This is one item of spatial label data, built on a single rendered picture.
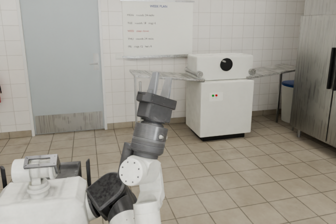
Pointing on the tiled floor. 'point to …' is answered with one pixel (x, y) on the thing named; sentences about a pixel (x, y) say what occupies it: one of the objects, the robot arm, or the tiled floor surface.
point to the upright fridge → (316, 68)
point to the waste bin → (287, 99)
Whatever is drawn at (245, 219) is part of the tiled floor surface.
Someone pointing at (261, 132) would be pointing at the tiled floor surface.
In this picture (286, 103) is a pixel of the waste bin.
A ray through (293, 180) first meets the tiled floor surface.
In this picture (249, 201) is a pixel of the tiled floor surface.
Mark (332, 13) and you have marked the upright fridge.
